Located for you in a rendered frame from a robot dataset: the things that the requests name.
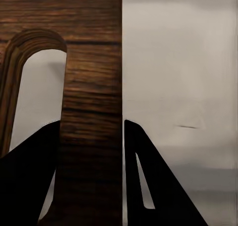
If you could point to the cutting board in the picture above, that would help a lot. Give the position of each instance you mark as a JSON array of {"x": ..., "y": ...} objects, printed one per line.
[{"x": 88, "y": 179}]

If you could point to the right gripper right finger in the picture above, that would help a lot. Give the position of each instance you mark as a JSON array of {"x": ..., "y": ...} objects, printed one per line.
[{"x": 173, "y": 207}]

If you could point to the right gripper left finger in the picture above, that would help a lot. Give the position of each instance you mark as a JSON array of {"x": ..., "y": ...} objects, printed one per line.
[{"x": 25, "y": 176}]

